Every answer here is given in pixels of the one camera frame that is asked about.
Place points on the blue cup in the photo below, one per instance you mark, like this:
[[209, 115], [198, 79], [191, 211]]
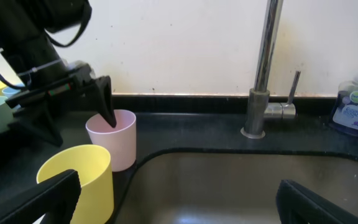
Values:
[[9, 91]]

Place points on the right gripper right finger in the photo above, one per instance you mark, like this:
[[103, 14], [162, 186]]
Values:
[[303, 208]]

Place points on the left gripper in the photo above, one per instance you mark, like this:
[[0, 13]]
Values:
[[73, 81]]

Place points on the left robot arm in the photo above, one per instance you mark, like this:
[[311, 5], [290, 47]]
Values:
[[26, 25]]

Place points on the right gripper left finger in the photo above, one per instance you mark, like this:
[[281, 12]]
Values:
[[48, 199]]

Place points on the pink cup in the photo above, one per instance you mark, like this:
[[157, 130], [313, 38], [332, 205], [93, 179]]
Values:
[[120, 146]]

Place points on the blue soap bottle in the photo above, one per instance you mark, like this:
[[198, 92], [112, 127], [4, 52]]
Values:
[[353, 112]]

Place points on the steel sink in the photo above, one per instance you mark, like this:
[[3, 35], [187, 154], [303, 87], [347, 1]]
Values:
[[228, 186]]

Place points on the steel tap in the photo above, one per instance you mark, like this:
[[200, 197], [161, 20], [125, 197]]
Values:
[[267, 46]]

